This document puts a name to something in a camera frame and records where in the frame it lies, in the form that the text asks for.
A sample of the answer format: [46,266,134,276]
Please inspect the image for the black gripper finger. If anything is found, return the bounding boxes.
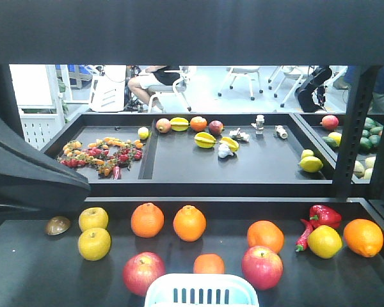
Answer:
[0,119,90,210]

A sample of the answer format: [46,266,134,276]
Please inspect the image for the light blue plastic basket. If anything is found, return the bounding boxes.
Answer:
[144,273,259,306]

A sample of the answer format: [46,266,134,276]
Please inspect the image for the brown mushroom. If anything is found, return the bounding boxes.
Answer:
[45,216,71,236]

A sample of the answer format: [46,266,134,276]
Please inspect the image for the yellow apple back left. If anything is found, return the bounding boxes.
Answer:
[78,207,109,232]

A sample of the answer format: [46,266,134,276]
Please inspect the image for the yellow apple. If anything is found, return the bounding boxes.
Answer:
[307,225,343,259]
[78,207,109,232]
[77,228,111,261]

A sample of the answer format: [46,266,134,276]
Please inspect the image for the pile of strawberries and tomatoes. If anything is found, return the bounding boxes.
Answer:
[57,137,144,180]

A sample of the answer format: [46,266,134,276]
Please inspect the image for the yellow apple front left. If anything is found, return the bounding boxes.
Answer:
[77,228,111,261]

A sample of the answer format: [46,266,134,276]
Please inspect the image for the orange back left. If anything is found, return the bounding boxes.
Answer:
[131,203,164,238]

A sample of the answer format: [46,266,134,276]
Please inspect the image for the red apple front left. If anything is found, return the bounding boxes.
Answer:
[122,251,166,297]

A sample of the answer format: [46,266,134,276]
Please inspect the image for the red apple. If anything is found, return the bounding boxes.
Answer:
[241,246,284,290]
[122,251,166,297]

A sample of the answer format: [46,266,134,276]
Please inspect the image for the yellow starfruit back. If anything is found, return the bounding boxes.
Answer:
[170,117,189,132]

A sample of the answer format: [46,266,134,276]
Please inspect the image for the seated person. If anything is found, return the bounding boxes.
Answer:
[127,65,180,104]

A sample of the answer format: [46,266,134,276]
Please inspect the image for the orange back middle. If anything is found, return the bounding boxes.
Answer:
[173,205,207,242]

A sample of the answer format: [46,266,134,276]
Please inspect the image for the yellow starfruit middle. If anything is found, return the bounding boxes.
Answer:
[194,132,216,148]

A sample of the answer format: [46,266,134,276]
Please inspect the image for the white garlic bulb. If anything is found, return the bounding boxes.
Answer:
[218,143,234,159]

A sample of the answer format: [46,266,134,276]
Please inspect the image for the small orange front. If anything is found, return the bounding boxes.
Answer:
[193,253,225,274]

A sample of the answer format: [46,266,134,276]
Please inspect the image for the yellow starfruit small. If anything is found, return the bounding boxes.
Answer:
[220,137,239,152]

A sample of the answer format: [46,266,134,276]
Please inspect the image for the orange centre right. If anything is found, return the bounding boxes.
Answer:
[246,220,285,254]

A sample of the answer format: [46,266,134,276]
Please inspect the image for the red apple front right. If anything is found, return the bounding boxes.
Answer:
[241,246,284,290]

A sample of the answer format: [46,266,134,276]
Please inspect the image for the black wooden display stand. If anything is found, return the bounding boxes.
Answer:
[0,0,384,307]

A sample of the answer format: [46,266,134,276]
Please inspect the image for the red chili pepper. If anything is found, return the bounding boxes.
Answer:
[295,219,314,252]

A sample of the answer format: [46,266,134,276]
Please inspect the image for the large yellow lemon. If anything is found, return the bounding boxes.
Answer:
[299,156,323,173]

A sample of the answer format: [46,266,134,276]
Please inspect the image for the red bell pepper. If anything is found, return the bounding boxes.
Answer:
[309,205,342,229]

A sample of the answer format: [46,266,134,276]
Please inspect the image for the yellow apple right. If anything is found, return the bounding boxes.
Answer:
[307,225,343,259]

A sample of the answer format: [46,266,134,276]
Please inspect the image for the large orange far right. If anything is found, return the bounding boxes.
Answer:
[343,219,384,258]

